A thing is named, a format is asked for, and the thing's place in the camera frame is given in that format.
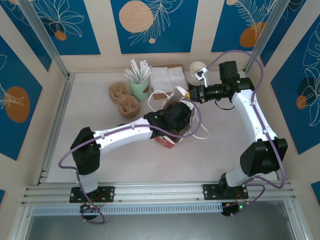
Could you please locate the red and white paper bag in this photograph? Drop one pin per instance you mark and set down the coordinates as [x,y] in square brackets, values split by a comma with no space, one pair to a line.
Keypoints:
[167,143]

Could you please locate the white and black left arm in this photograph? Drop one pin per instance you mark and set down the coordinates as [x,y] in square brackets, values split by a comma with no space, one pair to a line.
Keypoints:
[85,150]

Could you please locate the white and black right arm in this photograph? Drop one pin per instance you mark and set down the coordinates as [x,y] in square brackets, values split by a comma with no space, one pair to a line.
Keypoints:
[262,157]

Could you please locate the white napkin stack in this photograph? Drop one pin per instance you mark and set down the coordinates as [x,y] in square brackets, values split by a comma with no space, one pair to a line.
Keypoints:
[162,77]

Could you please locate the mint green straw holder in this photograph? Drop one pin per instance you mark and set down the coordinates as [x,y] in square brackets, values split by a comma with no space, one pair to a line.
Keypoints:
[140,91]

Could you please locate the brown pulp cup carrier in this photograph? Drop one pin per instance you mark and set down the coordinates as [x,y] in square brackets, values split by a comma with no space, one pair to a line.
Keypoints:
[120,90]
[128,116]

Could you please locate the white wrapped straw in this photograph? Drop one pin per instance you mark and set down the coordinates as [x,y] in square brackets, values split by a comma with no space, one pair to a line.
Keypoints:
[128,74]
[133,67]
[138,75]
[149,70]
[143,66]

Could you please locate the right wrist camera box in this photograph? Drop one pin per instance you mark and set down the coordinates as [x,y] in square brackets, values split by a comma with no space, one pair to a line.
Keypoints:
[202,75]

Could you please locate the blue floral wall panel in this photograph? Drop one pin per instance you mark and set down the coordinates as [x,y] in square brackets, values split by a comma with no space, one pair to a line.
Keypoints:
[287,112]
[32,37]
[80,37]
[282,30]
[15,75]
[225,25]
[175,37]

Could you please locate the aluminium corner post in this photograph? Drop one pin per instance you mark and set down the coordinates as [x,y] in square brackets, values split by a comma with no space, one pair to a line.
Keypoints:
[263,37]
[45,37]

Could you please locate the aluminium front rail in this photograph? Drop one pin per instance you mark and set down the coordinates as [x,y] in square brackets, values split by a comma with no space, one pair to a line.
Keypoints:
[160,192]

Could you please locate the aluminium side rail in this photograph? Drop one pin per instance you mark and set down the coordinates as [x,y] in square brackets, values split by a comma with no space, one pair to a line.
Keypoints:
[63,100]

